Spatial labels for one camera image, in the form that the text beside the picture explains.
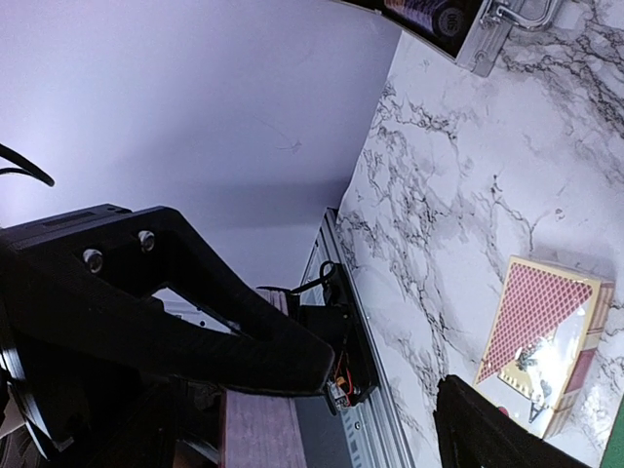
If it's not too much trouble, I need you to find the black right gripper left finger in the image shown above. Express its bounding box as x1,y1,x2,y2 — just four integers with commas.
136,207,334,396

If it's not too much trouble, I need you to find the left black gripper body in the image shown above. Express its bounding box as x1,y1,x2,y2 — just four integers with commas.
1,205,223,461

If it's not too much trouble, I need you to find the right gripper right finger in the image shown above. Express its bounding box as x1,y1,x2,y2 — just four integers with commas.
433,374,584,468

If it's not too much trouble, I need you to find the red backed card deck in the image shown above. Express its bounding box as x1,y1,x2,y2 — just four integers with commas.
218,287,308,468

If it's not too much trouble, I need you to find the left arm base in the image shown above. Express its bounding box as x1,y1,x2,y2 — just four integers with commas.
257,260,379,414

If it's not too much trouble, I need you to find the ace card box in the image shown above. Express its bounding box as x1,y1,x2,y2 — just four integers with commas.
473,256,615,439

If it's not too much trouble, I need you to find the green round poker mat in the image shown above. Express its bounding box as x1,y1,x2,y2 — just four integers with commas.
600,401,624,468

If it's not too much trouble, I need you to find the orange purple chip row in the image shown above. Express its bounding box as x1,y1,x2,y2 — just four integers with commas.
383,0,465,41

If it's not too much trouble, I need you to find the aluminium poker case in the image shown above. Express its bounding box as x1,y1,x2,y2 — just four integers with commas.
343,0,562,77

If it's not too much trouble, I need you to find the front aluminium rail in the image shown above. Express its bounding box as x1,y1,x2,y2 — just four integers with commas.
296,209,415,467

